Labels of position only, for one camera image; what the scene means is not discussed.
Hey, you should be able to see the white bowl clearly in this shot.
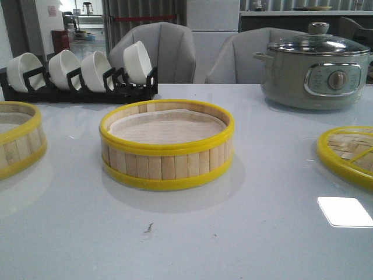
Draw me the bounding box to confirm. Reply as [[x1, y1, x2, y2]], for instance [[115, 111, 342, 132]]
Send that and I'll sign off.
[[123, 41, 152, 85], [6, 52, 42, 93], [81, 51, 112, 93], [48, 50, 81, 90]]

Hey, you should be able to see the bamboo steamer basket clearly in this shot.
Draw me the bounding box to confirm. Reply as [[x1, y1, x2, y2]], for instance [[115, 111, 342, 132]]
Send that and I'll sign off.
[[1, 101, 47, 179], [99, 99, 234, 191]]

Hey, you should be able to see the grey-green electric cooker pot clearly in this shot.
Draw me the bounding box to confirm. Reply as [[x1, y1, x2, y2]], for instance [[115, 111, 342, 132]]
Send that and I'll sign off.
[[254, 51, 372, 110]]

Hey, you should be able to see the red barrier belt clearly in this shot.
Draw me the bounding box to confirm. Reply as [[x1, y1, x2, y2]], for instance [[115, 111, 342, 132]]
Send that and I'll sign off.
[[110, 14, 177, 22]]

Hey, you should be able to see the yellow plate on counter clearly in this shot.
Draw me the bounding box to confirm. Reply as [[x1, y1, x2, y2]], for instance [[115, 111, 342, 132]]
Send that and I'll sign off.
[[303, 6, 332, 12]]

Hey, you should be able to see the white cabinet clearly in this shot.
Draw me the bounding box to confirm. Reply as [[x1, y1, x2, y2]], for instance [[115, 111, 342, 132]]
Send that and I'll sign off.
[[186, 0, 240, 83]]

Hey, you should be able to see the dark grey counter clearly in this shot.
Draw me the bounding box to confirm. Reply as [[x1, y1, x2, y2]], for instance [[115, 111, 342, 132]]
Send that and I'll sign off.
[[238, 10, 372, 35]]

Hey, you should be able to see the black dish rack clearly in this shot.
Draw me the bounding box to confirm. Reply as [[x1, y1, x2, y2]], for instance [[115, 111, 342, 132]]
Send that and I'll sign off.
[[1, 66, 158, 104]]

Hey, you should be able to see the grey armchair left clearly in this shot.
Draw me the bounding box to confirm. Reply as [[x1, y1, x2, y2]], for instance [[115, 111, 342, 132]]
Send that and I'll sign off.
[[108, 22, 196, 83]]

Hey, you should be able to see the bamboo steamer lid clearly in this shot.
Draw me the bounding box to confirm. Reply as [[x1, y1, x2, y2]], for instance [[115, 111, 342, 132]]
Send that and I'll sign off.
[[316, 126, 372, 190]]

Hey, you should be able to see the grey armchair right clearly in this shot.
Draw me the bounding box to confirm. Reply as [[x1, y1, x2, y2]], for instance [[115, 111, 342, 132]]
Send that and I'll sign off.
[[205, 27, 302, 84]]

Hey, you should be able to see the grey armchair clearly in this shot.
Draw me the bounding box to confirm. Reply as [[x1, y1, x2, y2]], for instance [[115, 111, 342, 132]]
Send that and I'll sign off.
[[108, 22, 196, 83], [205, 27, 302, 84]]

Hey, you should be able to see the red trash bin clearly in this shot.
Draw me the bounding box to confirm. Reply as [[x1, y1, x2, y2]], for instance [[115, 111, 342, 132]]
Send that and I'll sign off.
[[51, 30, 70, 54]]

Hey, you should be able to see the glass cooker lid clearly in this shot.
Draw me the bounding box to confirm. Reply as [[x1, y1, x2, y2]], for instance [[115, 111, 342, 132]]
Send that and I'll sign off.
[[268, 22, 370, 56]]

